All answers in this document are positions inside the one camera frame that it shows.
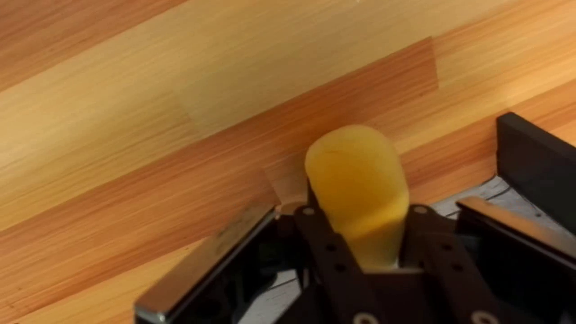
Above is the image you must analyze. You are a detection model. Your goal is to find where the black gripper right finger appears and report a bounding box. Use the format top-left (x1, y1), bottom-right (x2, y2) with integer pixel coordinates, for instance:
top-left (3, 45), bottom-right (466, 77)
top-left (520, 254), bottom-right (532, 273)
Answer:
top-left (383, 196), bottom-right (576, 324)

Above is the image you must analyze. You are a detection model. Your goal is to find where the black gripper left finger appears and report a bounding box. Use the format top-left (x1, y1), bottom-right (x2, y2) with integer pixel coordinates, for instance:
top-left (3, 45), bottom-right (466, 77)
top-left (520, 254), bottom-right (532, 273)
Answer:
top-left (133, 201), bottom-right (376, 324)

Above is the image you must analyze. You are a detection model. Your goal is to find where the yellow round plushie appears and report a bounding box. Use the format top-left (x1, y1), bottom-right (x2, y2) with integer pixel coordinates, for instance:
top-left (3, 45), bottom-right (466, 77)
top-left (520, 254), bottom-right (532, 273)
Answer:
top-left (302, 122), bottom-right (412, 273)

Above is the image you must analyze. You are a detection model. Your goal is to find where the black kitchen frame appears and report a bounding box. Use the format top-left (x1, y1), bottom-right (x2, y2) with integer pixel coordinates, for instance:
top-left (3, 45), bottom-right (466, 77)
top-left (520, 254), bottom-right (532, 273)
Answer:
top-left (494, 111), bottom-right (576, 232)

